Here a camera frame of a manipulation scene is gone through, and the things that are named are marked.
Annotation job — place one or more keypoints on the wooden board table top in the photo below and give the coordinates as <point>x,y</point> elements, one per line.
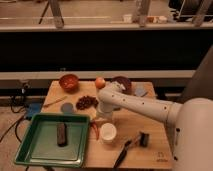
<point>101,156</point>

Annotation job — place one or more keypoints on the light blue cloth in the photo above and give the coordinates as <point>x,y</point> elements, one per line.
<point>140,91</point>

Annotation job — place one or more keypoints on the dark brown block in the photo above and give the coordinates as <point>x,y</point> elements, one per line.
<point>61,134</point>

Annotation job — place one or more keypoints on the grey round lid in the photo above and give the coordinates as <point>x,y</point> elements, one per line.
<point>67,108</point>

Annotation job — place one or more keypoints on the red bowl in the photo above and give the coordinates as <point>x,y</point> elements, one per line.
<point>68,82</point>

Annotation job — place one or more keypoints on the black handled brush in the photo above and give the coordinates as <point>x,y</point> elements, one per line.
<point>140,139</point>

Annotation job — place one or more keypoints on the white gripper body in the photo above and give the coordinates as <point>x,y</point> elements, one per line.
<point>104,117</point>

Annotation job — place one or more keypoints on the orange fruit on cup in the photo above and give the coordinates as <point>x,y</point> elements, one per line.
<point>100,82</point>

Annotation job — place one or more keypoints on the blue box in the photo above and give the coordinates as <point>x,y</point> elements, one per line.
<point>33,109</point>

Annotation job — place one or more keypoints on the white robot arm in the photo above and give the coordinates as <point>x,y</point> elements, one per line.
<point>193,121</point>

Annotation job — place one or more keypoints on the dark purple bowl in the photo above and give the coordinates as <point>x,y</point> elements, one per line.
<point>126,82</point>

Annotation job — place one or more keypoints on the white cup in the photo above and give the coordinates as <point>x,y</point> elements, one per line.
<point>108,133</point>

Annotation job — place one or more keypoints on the green plastic tray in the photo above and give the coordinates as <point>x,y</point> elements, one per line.
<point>39,145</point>

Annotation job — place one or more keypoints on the red pepper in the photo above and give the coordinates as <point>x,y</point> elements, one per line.
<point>96,129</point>

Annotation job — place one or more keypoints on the wooden stick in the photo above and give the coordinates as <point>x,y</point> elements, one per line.
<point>54,102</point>

